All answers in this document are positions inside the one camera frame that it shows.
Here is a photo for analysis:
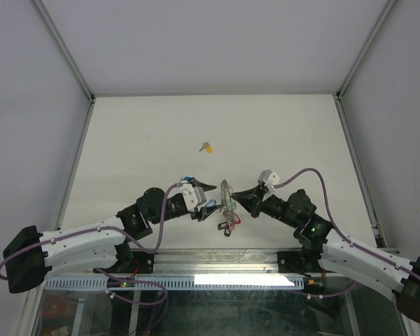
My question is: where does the metal disc with keyrings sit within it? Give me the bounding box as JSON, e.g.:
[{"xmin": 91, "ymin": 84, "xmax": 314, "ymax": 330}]
[{"xmin": 220, "ymin": 179, "xmax": 237, "ymax": 222}]

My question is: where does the aluminium rail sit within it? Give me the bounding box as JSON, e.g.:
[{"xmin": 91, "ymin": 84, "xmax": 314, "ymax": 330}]
[{"xmin": 31, "ymin": 246, "xmax": 405, "ymax": 277}]

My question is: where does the key with yellow tag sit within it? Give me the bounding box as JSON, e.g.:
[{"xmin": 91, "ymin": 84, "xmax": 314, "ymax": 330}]
[{"xmin": 199, "ymin": 142, "xmax": 213, "ymax": 153}]

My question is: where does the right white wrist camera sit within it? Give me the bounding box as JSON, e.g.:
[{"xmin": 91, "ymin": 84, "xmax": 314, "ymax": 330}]
[{"xmin": 258, "ymin": 169, "xmax": 281, "ymax": 193}]

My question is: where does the purple cable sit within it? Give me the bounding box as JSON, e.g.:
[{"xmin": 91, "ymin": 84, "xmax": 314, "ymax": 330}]
[
  {"xmin": 274, "ymin": 167, "xmax": 420, "ymax": 298},
  {"xmin": 0, "ymin": 181, "xmax": 186, "ymax": 281}
]

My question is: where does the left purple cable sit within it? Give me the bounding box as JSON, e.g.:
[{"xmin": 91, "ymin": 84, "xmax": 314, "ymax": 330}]
[{"xmin": 0, "ymin": 181, "xmax": 186, "ymax": 281}]

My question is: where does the red outline key tag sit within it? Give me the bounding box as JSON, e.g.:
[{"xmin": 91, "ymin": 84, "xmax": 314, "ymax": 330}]
[{"xmin": 227, "ymin": 217, "xmax": 241, "ymax": 230}]

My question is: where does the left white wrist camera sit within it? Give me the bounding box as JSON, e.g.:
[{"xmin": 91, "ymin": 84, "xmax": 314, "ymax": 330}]
[{"xmin": 178, "ymin": 181, "xmax": 207, "ymax": 212}]

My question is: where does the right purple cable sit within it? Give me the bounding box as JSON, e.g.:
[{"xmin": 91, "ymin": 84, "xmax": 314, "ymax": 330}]
[{"xmin": 274, "ymin": 167, "xmax": 420, "ymax": 298}]

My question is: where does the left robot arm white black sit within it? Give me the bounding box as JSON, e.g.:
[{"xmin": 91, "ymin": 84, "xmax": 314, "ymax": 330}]
[{"xmin": 0, "ymin": 176, "xmax": 219, "ymax": 293}]

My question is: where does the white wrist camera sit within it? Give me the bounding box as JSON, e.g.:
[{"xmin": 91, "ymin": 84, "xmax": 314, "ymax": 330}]
[
  {"xmin": 178, "ymin": 181, "xmax": 207, "ymax": 212},
  {"xmin": 258, "ymin": 169, "xmax": 281, "ymax": 193}
]

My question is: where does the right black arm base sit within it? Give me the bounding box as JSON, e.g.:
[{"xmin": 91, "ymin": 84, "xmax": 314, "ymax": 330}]
[{"xmin": 275, "ymin": 247, "xmax": 332, "ymax": 277}]

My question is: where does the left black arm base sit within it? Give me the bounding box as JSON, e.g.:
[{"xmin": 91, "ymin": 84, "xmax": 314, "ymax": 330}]
[{"xmin": 101, "ymin": 243, "xmax": 155, "ymax": 274}]

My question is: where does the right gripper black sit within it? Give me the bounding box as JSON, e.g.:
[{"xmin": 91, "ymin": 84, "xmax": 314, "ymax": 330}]
[{"xmin": 230, "ymin": 184, "xmax": 298, "ymax": 229}]

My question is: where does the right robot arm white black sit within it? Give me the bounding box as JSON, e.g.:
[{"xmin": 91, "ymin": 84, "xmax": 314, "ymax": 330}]
[{"xmin": 231, "ymin": 185, "xmax": 420, "ymax": 324}]

